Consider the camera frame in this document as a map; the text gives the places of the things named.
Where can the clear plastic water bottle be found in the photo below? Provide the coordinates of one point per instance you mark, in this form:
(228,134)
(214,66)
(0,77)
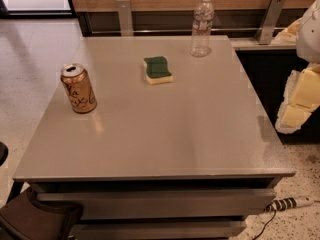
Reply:
(201,28)

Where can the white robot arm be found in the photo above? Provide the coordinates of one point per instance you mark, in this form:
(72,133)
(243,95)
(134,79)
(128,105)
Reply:
(305,33)

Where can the grey side counter shelf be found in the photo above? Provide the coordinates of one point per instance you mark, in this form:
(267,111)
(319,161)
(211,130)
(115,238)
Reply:
(251,44)

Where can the white power strip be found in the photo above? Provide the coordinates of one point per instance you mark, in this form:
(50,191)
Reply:
(289,203)

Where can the green and yellow sponge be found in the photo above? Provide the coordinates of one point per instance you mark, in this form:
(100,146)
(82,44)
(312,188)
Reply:
(156,70)

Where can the grey upper drawer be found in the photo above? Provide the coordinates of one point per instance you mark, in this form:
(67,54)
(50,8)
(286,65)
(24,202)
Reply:
(167,204)

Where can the grey drawer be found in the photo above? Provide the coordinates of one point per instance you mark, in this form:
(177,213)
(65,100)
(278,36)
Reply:
(194,230)
(167,204)

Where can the gold LaCroix soda can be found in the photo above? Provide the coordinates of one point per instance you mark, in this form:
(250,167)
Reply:
(78,87)

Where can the grey lower drawer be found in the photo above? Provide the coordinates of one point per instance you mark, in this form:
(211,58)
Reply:
(194,230)

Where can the dark brown chair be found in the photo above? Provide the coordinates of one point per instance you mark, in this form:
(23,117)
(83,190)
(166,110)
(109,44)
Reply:
(26,218)

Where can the right metal wall bracket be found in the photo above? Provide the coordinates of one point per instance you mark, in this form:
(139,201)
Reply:
(269,21)

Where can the metal wall bracket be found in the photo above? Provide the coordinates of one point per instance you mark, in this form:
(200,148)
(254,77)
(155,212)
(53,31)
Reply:
(125,17)
(269,21)

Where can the horizontal metal rail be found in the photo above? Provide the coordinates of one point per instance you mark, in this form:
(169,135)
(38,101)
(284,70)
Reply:
(180,31)

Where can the left metal wall bracket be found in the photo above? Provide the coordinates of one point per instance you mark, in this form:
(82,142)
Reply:
(125,17)

